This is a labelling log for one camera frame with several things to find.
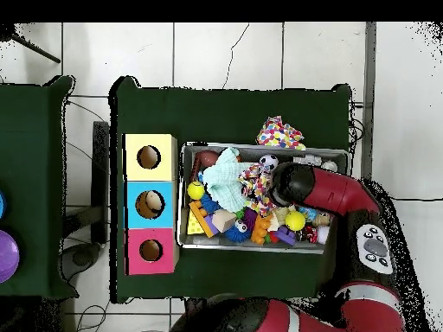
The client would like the dark green tablecloth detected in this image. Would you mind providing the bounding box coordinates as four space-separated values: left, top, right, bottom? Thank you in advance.
0 75 79 300
108 75 354 305

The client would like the blue spiky rubber ball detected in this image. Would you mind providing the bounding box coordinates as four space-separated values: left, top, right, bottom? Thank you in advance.
200 193 222 214

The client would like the black power cable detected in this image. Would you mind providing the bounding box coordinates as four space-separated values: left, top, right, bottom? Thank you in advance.
390 196 443 202

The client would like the plain wooden block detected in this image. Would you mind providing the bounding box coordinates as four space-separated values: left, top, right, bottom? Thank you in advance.
210 207 237 233

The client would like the grey floor cable cover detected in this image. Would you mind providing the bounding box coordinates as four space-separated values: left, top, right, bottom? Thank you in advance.
361 22 378 181

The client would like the white toy baseball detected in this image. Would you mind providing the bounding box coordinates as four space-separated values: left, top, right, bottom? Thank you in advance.
316 225 331 245

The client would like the small soccer ball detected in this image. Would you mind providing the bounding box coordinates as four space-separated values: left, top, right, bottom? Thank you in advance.
259 153 279 171

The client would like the purple plastic bowl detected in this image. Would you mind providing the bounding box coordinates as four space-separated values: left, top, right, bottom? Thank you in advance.
0 229 20 284

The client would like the colourful polka dot cloth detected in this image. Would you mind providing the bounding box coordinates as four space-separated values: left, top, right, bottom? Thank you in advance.
238 163 283 217
255 115 307 150

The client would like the silver toy robot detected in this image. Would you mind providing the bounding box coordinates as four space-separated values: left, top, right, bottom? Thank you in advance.
292 154 324 167

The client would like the shallow wire mesh bin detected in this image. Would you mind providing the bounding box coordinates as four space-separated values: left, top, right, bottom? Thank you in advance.
175 141 349 255

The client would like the small brown football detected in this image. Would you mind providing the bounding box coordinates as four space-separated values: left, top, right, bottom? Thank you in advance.
198 150 221 170

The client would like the wooden box with three holes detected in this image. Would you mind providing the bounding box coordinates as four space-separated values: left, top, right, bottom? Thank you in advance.
122 133 179 276

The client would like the black tripod leg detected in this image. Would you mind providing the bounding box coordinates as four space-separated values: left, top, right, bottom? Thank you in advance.
0 23 61 64

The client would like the mint green waffle cloth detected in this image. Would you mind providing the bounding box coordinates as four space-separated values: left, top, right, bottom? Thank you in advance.
202 147 254 214

